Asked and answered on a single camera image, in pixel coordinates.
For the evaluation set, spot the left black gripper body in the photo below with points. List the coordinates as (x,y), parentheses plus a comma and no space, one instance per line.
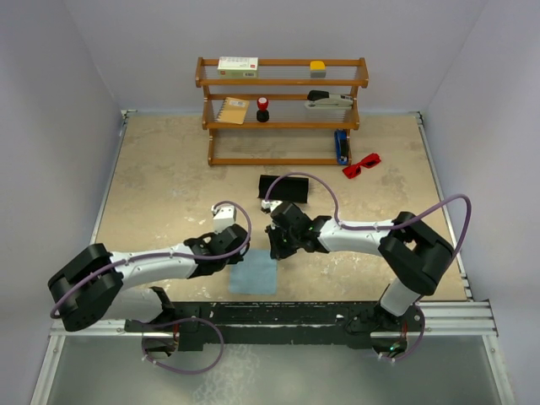
(223,264)

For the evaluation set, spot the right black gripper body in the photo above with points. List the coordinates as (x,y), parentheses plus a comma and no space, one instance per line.
(284,243)

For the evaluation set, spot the black glasses case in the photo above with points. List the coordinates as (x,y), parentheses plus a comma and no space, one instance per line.
(292,189)

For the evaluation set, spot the light blue cleaning cloth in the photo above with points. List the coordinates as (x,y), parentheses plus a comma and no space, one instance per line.
(257,274)

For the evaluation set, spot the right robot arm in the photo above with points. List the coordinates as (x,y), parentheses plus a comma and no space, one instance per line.
(416,254)

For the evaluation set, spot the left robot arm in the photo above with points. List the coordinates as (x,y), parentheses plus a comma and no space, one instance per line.
(100,285)

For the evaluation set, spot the red sunglasses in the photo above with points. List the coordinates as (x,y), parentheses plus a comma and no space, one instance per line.
(367,162)

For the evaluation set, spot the blue and black stapler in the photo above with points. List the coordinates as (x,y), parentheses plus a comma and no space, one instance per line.
(341,146)

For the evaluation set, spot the red and black stamp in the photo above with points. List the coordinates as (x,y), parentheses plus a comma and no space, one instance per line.
(262,114)

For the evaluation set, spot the wooden three-tier shelf rack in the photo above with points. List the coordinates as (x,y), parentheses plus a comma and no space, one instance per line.
(286,84)

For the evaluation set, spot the brown spiral notebook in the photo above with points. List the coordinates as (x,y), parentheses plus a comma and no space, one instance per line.
(233,111)

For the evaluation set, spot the black and white stapler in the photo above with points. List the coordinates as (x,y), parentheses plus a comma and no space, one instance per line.
(323,100)

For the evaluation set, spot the yellow and grey eraser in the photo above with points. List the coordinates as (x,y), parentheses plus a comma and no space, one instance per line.
(318,69)

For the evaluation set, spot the white and red box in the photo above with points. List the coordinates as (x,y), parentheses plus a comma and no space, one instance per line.
(238,67)

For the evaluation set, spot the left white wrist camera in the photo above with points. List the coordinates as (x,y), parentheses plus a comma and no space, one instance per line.
(224,215)

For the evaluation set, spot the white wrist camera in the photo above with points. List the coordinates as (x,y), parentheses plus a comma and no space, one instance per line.
(267,206)
(224,215)

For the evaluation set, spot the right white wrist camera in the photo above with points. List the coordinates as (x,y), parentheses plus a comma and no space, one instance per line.
(267,206)

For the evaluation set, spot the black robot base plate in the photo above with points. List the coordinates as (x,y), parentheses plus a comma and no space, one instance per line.
(353,324)

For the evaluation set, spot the aluminium rail frame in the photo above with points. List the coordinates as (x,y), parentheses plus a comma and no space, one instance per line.
(447,319)

